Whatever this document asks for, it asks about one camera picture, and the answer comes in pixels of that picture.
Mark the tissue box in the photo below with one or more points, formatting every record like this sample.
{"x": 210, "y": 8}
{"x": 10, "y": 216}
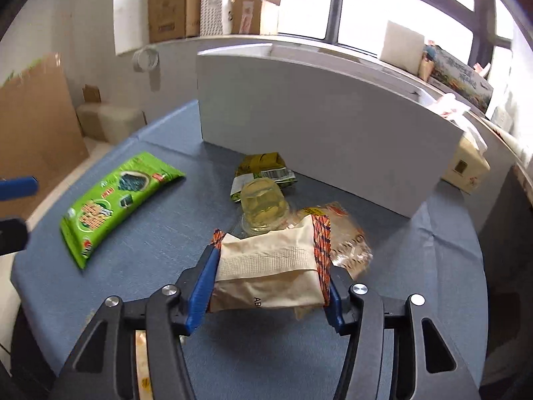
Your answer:
{"x": 462, "y": 166}

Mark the white cardboard box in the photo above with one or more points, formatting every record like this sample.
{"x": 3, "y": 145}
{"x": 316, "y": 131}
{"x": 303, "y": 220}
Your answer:
{"x": 324, "y": 133}

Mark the large brown cardboard box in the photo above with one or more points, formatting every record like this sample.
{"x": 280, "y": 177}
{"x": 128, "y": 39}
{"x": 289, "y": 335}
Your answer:
{"x": 170, "y": 4}

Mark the beige ottoman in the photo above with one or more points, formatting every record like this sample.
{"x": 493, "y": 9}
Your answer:
{"x": 112, "y": 123}

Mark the small cardboard scrap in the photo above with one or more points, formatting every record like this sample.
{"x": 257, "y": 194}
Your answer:
{"x": 91, "y": 93}

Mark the clear jelly cup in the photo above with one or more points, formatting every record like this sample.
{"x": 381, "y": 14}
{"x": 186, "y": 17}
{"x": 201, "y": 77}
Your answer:
{"x": 262, "y": 204}

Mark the polka dot paper bag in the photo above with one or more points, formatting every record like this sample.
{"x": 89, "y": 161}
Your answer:
{"x": 212, "y": 4}

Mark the brown cardboard sheet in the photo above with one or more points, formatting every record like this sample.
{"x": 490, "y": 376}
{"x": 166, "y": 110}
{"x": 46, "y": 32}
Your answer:
{"x": 37, "y": 133}

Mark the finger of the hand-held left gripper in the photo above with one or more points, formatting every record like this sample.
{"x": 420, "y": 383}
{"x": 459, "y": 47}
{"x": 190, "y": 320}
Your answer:
{"x": 16, "y": 187}
{"x": 12, "y": 235}

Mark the white tape roll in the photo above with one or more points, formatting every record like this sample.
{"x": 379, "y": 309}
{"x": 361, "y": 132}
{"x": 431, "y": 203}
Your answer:
{"x": 145, "y": 60}

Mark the clear rice cracker packet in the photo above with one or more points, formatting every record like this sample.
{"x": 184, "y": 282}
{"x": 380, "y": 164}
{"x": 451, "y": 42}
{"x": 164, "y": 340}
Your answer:
{"x": 352, "y": 246}

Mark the beige orange striped packet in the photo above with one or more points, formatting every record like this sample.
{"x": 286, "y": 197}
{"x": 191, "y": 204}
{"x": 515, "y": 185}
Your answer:
{"x": 266, "y": 266}

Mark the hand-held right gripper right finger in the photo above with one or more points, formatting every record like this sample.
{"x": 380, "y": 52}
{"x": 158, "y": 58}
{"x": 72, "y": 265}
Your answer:
{"x": 335, "y": 304}

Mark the blue tablecloth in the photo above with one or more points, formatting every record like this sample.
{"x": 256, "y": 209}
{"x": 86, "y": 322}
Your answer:
{"x": 166, "y": 237}

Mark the small open cardboard box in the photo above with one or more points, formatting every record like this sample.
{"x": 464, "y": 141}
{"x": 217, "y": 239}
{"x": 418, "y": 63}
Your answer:
{"x": 250, "y": 12}

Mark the landscape print box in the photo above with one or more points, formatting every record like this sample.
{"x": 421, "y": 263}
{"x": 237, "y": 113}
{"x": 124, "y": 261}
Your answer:
{"x": 462, "y": 79}

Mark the white foam box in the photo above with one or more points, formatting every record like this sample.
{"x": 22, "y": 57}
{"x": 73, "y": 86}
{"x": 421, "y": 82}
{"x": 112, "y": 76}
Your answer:
{"x": 402, "y": 46}

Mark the long green seaweed packet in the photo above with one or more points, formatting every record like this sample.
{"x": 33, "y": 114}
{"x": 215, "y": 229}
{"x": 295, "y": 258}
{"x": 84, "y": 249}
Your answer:
{"x": 112, "y": 204}

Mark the black framed window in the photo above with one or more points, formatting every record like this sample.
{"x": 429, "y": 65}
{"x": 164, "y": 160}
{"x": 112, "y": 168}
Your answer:
{"x": 374, "y": 4}

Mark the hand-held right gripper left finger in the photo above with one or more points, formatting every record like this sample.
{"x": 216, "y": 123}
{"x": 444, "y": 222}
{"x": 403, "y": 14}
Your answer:
{"x": 204, "y": 283}

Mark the yellow green snack packet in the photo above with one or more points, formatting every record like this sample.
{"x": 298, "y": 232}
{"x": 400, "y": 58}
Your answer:
{"x": 260, "y": 164}

